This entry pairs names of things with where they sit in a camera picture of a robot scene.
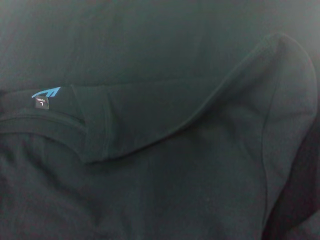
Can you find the black shirt with FREE! print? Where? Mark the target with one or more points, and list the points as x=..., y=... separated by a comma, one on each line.
x=160, y=125

